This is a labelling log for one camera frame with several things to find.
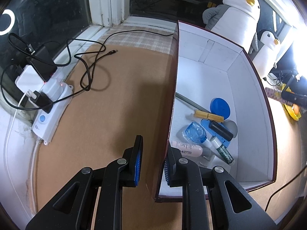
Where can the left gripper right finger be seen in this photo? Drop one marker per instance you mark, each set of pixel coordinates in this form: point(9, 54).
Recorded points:
point(212, 197)

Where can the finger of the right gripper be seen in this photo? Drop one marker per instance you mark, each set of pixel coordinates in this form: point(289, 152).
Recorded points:
point(298, 99)

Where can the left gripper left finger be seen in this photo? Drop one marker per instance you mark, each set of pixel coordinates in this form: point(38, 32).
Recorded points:
point(93, 198)

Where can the white patterned tube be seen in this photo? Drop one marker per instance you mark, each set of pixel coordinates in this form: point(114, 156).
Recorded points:
point(274, 94)

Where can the green white tube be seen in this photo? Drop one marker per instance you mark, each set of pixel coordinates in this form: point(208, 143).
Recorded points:
point(222, 150)

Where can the pink lotion bottle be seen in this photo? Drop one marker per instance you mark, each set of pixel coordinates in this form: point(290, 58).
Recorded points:
point(191, 150)

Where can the black cylinder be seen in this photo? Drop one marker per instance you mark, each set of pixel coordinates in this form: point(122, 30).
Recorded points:
point(220, 130)

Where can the blue round tape measure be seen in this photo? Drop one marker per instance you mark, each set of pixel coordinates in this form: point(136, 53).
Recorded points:
point(220, 107)

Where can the red box white interior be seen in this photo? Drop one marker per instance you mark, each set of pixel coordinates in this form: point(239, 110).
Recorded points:
point(212, 81)

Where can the clear blue glass bottle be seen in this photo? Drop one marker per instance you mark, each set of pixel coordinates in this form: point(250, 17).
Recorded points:
point(195, 133)

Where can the orange front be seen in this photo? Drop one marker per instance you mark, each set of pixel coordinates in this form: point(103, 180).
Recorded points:
point(295, 108)

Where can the yellow fruit bowl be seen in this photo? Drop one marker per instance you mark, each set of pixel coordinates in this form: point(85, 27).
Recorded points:
point(289, 110)

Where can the small penguin plush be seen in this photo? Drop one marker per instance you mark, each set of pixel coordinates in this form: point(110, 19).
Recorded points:
point(266, 57)

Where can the white power strip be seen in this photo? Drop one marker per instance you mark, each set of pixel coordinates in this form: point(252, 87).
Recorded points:
point(45, 124)

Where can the large penguin plush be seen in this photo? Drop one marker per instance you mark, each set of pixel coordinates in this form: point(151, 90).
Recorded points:
point(236, 20)

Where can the black plug adapter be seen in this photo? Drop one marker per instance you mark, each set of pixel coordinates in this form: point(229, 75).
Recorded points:
point(41, 100)

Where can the white charger brick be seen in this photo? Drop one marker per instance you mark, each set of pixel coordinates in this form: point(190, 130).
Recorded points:
point(29, 79)

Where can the black charger brick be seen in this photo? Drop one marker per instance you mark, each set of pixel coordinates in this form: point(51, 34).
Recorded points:
point(42, 63)

